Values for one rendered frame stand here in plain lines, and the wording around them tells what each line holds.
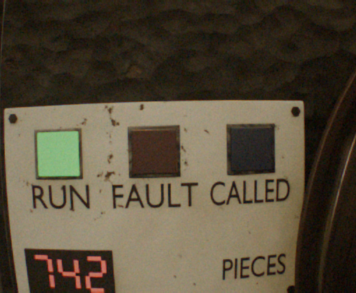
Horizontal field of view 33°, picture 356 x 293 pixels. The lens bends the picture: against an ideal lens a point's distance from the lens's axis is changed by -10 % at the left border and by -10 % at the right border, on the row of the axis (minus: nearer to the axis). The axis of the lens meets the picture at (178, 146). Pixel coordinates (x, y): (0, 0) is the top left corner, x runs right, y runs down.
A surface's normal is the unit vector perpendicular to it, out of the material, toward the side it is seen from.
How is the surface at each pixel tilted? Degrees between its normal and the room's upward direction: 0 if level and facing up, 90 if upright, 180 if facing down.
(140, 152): 90
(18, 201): 90
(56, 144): 90
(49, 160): 90
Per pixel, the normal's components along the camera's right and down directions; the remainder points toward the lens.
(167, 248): 0.11, 0.05
